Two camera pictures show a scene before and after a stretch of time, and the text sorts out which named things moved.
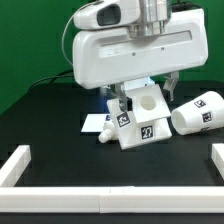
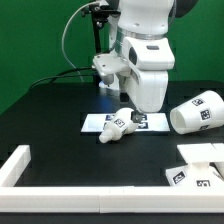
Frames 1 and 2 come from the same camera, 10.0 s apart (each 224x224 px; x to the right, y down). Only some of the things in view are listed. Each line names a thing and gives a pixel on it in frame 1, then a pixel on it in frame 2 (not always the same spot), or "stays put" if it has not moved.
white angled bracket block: [147, 121] → [205, 166]
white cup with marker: [204, 113] stays put
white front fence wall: [113, 200] stays put
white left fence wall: [15, 166] stays put
